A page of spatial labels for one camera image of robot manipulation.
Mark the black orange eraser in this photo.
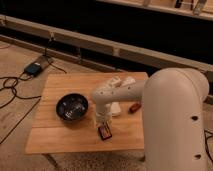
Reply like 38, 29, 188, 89
98, 122, 112, 140

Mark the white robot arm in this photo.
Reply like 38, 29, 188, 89
92, 68, 209, 171

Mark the white sponge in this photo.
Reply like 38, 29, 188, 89
110, 102, 121, 117

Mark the brown small block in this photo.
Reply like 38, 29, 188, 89
129, 103, 141, 114

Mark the dark round bowl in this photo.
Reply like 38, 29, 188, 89
56, 93, 89, 122

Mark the white crumpled cloth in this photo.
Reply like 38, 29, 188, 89
102, 76, 121, 88

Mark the white cup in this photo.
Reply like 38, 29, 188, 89
121, 76, 135, 86

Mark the wooden table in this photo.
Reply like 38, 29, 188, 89
25, 72, 147, 154

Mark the black power adapter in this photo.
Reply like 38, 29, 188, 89
24, 63, 42, 76

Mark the long wooden bench rail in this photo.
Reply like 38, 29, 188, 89
0, 14, 213, 73

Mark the black floor cable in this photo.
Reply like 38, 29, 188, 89
0, 56, 68, 145

